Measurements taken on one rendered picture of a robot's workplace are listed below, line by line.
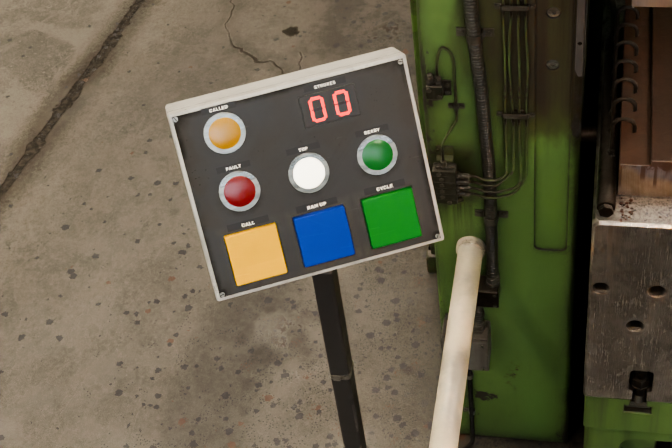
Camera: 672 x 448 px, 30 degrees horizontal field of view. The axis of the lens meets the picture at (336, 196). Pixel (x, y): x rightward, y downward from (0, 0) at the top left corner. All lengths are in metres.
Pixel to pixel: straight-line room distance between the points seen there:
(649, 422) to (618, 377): 0.14
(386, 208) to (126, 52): 2.15
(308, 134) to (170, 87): 1.95
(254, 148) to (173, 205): 1.59
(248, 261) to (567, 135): 0.59
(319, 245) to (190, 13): 2.22
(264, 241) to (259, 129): 0.16
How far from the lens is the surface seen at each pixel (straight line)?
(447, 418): 2.02
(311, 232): 1.77
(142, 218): 3.31
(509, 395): 2.62
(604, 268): 1.98
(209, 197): 1.75
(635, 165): 1.90
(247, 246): 1.76
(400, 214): 1.79
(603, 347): 2.14
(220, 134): 1.73
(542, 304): 2.38
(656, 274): 1.99
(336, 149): 1.76
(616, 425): 2.32
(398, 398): 2.83
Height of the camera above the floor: 2.31
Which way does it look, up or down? 45 degrees down
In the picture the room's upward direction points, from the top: 9 degrees counter-clockwise
